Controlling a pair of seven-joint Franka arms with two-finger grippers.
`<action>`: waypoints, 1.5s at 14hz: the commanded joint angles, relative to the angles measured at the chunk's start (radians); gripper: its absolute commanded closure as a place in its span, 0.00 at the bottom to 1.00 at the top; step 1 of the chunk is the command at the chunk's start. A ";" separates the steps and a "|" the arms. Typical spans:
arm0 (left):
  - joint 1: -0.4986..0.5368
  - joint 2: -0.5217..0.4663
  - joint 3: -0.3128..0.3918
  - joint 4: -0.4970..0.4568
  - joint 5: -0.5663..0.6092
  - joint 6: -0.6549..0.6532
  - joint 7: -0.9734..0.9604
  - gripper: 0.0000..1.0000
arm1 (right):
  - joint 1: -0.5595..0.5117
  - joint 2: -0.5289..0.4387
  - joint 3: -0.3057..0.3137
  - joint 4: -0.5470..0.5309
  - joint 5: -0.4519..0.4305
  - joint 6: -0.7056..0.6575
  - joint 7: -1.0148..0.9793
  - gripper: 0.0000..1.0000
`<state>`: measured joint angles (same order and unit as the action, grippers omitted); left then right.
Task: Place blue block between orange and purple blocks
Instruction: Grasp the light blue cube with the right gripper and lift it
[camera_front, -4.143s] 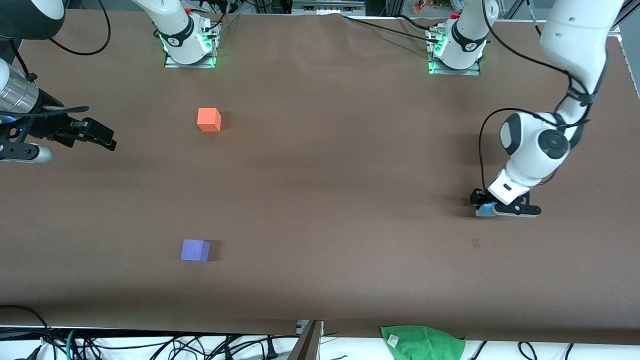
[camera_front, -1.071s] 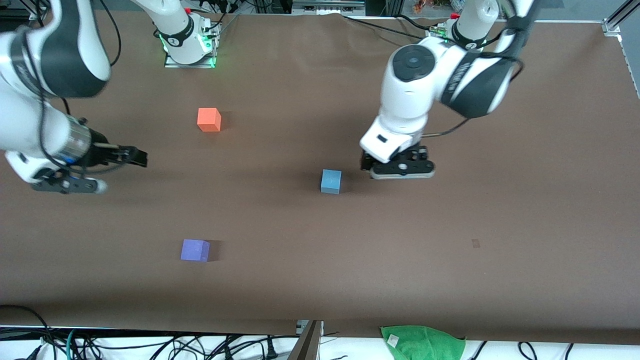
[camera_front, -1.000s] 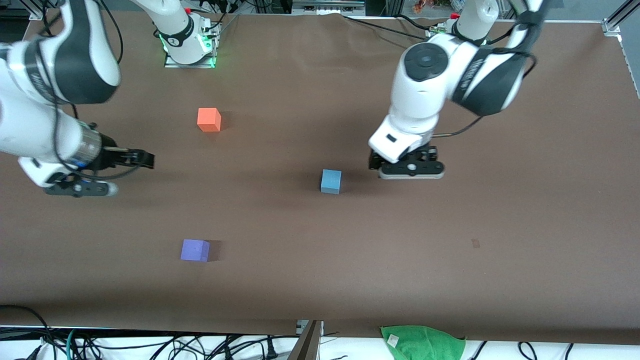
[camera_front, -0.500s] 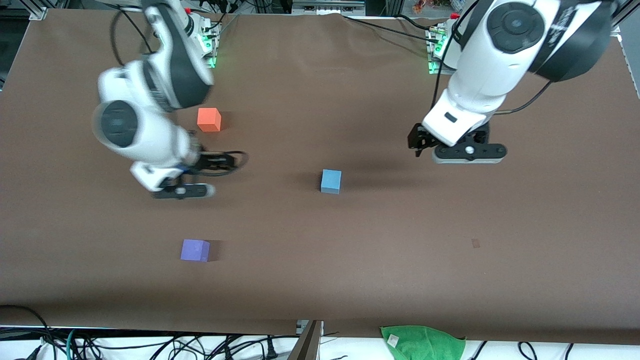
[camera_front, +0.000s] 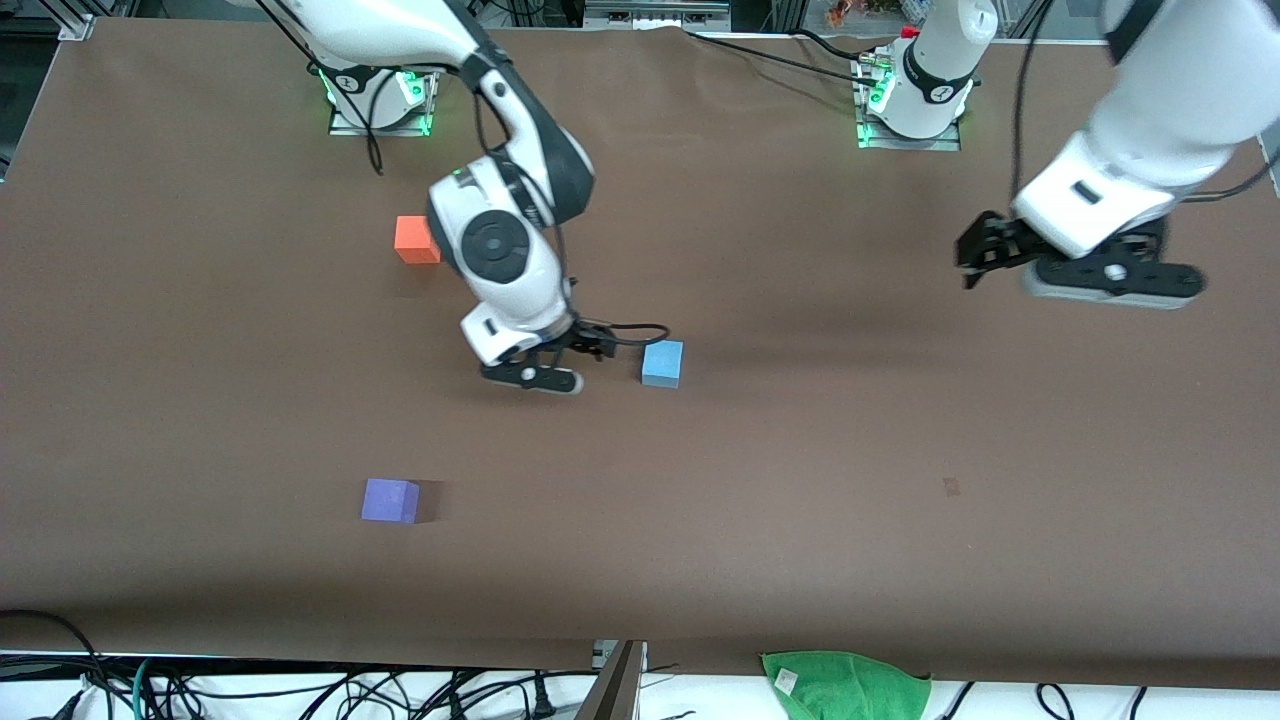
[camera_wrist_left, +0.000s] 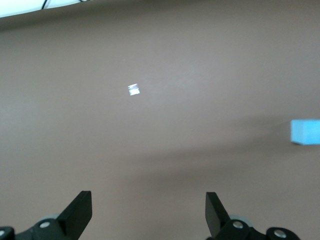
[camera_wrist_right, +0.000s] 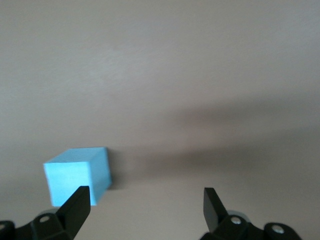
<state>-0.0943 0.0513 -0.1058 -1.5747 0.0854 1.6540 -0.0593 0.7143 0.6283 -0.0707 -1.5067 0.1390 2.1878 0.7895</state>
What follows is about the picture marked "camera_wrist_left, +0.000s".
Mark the brown table cover sheet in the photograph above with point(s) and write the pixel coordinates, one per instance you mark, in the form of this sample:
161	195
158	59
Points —
160	150

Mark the small clear tape patch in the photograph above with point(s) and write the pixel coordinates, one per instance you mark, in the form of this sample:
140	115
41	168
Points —
134	89

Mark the blue foam block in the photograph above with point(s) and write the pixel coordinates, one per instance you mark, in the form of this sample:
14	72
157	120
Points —
306	131

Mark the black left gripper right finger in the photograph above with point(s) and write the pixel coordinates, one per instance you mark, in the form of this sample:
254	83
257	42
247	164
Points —
216	217

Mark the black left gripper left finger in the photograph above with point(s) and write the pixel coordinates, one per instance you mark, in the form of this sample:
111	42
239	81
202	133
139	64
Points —
77	215

